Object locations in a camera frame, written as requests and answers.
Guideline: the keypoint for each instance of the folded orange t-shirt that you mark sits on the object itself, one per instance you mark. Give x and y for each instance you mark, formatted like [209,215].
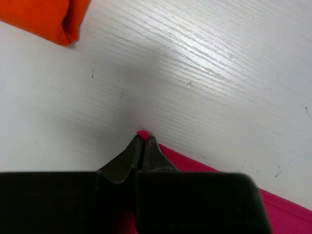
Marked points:
[57,21]

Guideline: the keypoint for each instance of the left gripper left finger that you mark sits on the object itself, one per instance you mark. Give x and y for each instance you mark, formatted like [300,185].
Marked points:
[84,202]

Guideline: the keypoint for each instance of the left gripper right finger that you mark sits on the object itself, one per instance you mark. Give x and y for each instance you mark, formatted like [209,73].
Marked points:
[169,201]

